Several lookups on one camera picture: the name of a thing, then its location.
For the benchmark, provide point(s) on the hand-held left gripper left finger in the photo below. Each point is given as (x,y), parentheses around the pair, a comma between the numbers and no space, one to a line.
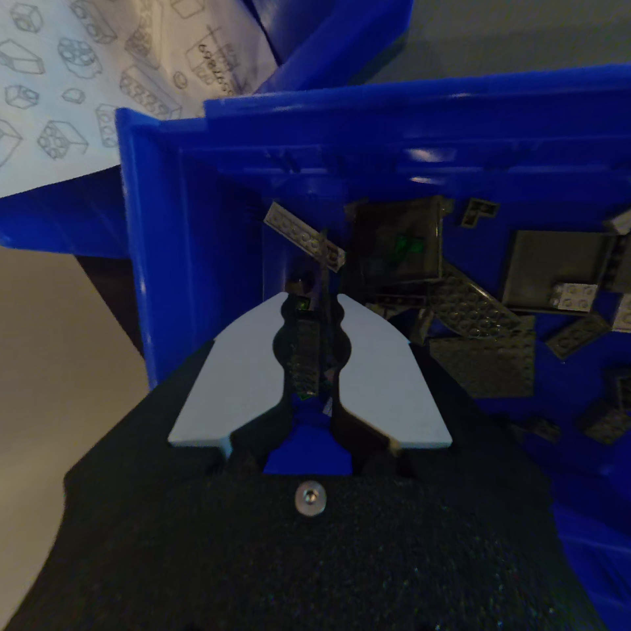
(231,384)

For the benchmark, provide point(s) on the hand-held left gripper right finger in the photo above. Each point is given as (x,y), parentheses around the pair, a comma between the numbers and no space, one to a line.
(389,389)

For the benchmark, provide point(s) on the dark grey narrow brick plate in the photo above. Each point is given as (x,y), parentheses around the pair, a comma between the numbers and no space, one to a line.
(305,355)

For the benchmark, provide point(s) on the grey desk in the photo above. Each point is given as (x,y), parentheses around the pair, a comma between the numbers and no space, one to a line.
(49,345)

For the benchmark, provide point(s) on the dark grey rectangular brick plate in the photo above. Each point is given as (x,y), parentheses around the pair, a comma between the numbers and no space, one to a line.
(493,365)

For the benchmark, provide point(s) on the dark grey wedge brick plate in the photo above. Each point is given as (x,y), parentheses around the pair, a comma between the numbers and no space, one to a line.
(473,305)

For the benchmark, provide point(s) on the dark box brick green print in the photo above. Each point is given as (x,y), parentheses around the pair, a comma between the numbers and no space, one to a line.
(394,246)

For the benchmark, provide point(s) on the light grey long brick plate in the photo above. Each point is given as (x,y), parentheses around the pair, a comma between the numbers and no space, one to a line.
(296,231)

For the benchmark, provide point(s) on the dark grey short brick plate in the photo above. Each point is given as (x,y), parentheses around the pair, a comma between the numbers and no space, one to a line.
(577,335)

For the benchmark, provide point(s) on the small dark corner brick plate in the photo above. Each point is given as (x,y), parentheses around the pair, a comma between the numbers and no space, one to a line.
(475,212)

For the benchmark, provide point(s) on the dark grey square panel brick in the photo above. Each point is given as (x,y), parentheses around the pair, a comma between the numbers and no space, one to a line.
(542,256)

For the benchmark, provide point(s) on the light grey square brick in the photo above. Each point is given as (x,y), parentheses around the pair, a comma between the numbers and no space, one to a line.
(574,297)

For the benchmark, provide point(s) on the dark grey angled brick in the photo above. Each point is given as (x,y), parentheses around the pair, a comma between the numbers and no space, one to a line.
(606,419)

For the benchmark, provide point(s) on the white plastic bag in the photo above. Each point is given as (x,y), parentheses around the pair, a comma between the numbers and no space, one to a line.
(98,98)

